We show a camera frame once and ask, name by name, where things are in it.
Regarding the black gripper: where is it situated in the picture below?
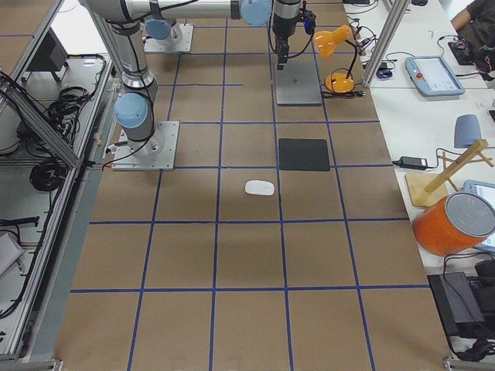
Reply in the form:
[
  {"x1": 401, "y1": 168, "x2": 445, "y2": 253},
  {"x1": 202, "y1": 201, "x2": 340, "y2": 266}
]
[{"x1": 272, "y1": 0, "x2": 301, "y2": 70}]

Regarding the white computer mouse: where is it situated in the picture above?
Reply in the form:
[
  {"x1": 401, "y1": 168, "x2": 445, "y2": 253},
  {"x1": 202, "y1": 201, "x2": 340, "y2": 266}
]
[{"x1": 244, "y1": 179, "x2": 275, "y2": 196}]

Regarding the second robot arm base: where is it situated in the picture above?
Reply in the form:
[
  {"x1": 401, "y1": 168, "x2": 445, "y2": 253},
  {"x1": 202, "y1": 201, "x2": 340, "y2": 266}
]
[{"x1": 144, "y1": 19, "x2": 193, "y2": 54}]

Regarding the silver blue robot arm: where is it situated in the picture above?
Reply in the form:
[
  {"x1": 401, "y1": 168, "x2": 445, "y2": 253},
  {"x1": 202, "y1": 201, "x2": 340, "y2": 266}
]
[{"x1": 86, "y1": 1, "x2": 306, "y2": 92}]

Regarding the grey closed laptop notebook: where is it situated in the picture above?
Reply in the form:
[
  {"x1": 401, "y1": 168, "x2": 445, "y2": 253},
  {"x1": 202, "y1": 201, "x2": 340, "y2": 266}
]
[{"x1": 275, "y1": 60, "x2": 322, "y2": 107}]

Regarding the black mousepad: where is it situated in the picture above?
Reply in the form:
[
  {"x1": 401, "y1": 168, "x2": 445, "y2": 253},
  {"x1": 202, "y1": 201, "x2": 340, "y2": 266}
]
[{"x1": 278, "y1": 138, "x2": 330, "y2": 172}]

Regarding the orange desk lamp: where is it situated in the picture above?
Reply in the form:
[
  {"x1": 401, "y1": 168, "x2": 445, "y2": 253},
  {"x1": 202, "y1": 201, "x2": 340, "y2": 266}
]
[{"x1": 313, "y1": 25, "x2": 365, "y2": 98}]

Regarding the blue teach pendant tablet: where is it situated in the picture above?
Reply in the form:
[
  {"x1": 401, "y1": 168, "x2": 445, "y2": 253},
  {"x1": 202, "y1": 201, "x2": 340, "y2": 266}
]
[{"x1": 405, "y1": 56, "x2": 465, "y2": 97}]

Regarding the black power adapter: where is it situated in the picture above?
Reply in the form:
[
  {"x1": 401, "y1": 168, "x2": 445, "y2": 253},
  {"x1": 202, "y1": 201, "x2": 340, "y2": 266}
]
[{"x1": 392, "y1": 156, "x2": 428, "y2": 170}]

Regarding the wooden stand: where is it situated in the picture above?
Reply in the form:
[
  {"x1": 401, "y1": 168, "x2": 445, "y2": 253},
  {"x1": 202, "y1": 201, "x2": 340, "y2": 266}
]
[{"x1": 405, "y1": 138, "x2": 494, "y2": 208}]

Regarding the orange cylinder container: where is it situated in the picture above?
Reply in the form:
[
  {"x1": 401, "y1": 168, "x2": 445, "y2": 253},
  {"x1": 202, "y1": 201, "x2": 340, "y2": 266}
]
[{"x1": 412, "y1": 192, "x2": 494, "y2": 257}]

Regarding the black box device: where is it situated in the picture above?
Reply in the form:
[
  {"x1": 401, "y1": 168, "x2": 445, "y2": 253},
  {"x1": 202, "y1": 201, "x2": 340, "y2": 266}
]
[{"x1": 427, "y1": 272, "x2": 486, "y2": 339}]

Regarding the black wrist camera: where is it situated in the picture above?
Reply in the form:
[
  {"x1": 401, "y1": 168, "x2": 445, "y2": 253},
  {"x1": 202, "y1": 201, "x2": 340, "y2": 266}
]
[{"x1": 301, "y1": 9, "x2": 316, "y2": 36}]

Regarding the aluminium frame post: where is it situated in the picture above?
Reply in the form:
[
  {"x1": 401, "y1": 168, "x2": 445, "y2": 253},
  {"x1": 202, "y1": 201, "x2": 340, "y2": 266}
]
[{"x1": 363, "y1": 0, "x2": 409, "y2": 87}]

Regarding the black cable bundle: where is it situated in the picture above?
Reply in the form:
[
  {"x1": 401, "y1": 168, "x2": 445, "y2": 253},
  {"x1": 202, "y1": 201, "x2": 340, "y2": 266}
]
[{"x1": 29, "y1": 158, "x2": 65, "y2": 192}]

